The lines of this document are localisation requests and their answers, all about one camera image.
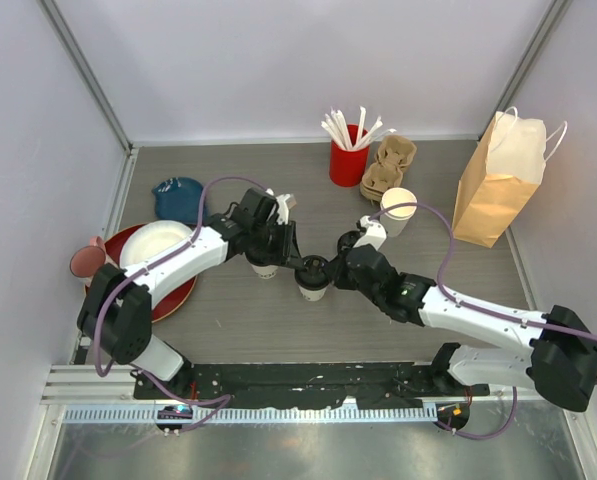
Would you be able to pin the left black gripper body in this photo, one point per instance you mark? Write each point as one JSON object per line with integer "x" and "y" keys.
{"x": 274, "y": 237}

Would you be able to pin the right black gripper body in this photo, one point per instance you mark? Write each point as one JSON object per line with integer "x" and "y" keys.
{"x": 342, "y": 278}

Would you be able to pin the black lid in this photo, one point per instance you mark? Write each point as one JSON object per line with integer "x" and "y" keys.
{"x": 312, "y": 276}
{"x": 260, "y": 260}

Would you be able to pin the white paper cup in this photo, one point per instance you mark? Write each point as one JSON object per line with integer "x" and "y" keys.
{"x": 313, "y": 293}
{"x": 264, "y": 272}

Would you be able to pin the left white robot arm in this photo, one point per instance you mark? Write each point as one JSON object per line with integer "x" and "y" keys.
{"x": 117, "y": 311}

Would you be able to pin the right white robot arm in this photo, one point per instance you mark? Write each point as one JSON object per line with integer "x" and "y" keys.
{"x": 553, "y": 353}

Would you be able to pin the stack of white paper cups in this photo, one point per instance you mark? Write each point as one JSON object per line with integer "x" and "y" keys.
{"x": 399, "y": 206}

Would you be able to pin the blue cloth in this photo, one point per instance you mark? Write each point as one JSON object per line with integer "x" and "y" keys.
{"x": 177, "y": 199}

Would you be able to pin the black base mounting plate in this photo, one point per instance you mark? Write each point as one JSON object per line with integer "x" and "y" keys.
{"x": 317, "y": 386}

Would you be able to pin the white paper plate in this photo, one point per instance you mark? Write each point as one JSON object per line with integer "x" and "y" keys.
{"x": 151, "y": 240}

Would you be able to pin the red straw holder cup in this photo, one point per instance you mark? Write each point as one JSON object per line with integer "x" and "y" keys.
{"x": 346, "y": 168}

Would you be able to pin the white wrapped straws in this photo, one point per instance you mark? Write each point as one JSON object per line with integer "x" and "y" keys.
{"x": 353, "y": 138}

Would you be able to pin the red round plate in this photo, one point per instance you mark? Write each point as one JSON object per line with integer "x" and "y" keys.
{"x": 170, "y": 303}

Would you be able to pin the brown cardboard cup carrier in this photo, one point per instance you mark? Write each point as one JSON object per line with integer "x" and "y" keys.
{"x": 392, "y": 159}

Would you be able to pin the brown paper bag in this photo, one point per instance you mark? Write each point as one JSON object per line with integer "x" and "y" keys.
{"x": 502, "y": 175}

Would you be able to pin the pink plastic cup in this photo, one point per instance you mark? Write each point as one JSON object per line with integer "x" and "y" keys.
{"x": 87, "y": 260}

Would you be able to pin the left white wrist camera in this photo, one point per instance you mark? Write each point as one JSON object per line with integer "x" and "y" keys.
{"x": 283, "y": 205}

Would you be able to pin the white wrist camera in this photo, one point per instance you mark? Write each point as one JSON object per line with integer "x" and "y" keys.
{"x": 283, "y": 205}
{"x": 371, "y": 232}

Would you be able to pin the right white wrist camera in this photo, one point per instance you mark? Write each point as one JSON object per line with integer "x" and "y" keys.
{"x": 371, "y": 232}

